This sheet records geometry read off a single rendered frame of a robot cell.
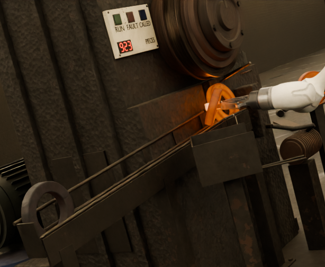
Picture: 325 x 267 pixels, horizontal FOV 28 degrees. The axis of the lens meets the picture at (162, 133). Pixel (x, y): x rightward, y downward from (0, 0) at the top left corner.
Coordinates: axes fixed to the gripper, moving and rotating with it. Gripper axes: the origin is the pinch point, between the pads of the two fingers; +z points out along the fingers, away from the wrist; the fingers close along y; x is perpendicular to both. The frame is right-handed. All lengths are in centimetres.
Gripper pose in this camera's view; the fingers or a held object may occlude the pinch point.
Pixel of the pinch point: (214, 105)
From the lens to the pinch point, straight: 271.4
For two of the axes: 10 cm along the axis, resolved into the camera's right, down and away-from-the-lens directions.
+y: 4.5, -3.1, 8.4
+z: -8.6, 1.0, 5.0
